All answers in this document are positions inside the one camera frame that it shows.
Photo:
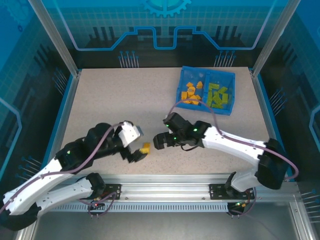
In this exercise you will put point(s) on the orange lego brick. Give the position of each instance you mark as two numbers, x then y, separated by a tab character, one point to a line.
184	95
193	97
190	101
145	148
191	90
198	98
199	85
189	85

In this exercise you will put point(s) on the long green lego brick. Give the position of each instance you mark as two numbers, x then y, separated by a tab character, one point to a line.
216	105

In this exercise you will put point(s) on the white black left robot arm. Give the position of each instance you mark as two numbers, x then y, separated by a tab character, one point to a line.
37	182

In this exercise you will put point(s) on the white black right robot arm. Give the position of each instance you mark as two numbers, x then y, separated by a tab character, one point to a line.
232	145

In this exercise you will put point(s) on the blue table edge strip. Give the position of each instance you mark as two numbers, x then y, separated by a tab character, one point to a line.
53	140
267	100

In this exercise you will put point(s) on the blue two-compartment bin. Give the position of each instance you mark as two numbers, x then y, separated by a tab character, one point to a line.
192	75

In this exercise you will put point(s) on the small connector board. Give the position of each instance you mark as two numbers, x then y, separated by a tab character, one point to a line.
237	205
96	205

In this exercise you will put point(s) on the blue printed side panel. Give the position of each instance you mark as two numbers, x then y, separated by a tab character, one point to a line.
20	75
300	75

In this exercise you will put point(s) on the blue gear print backdrop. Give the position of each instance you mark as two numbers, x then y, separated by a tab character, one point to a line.
160	25

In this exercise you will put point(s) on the aluminium front rail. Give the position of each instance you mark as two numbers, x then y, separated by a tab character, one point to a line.
162	187

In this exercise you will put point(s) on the grey metal base plate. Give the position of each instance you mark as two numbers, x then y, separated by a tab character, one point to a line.
162	227

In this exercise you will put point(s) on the aluminium frame post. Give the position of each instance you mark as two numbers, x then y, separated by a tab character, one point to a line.
57	37
273	37

